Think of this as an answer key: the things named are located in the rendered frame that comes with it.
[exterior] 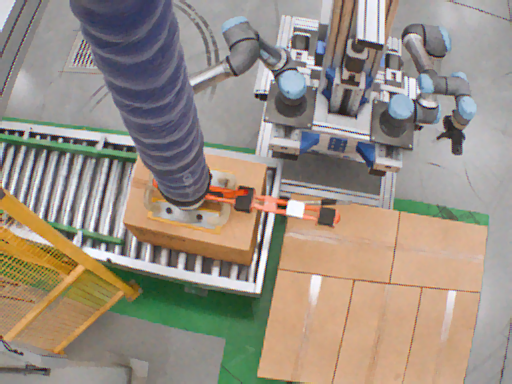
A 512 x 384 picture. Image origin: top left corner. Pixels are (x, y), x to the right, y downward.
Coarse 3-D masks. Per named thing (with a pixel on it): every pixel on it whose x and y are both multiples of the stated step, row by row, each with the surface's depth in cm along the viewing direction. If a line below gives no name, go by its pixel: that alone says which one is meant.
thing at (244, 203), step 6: (240, 186) 259; (252, 192) 259; (234, 198) 257; (240, 198) 259; (246, 198) 259; (252, 198) 258; (234, 204) 257; (240, 204) 258; (246, 204) 258; (252, 204) 257; (240, 210) 260; (246, 210) 258; (252, 210) 259
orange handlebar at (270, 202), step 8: (224, 192) 261; (216, 200) 260; (224, 200) 259; (232, 200) 259; (264, 200) 259; (272, 200) 258; (280, 200) 259; (256, 208) 259; (264, 208) 258; (272, 208) 257; (304, 208) 258; (312, 208) 258; (304, 216) 257; (312, 216) 257
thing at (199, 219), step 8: (152, 200) 272; (160, 200) 272; (168, 208) 268; (200, 208) 271; (152, 216) 270; (160, 216) 269; (168, 216) 269; (192, 216) 269; (200, 216) 267; (208, 216) 269; (216, 216) 269; (176, 224) 269; (184, 224) 269; (192, 224) 268; (200, 224) 268; (208, 232) 268; (216, 232) 268
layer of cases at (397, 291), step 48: (288, 240) 310; (336, 240) 309; (384, 240) 309; (432, 240) 308; (480, 240) 307; (288, 288) 303; (336, 288) 302; (384, 288) 301; (432, 288) 301; (480, 288) 299; (288, 336) 295; (336, 336) 295; (384, 336) 294; (432, 336) 292
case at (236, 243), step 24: (144, 168) 279; (240, 168) 278; (264, 168) 278; (264, 192) 296; (144, 216) 272; (240, 216) 272; (144, 240) 303; (168, 240) 287; (192, 240) 272; (216, 240) 269; (240, 240) 269
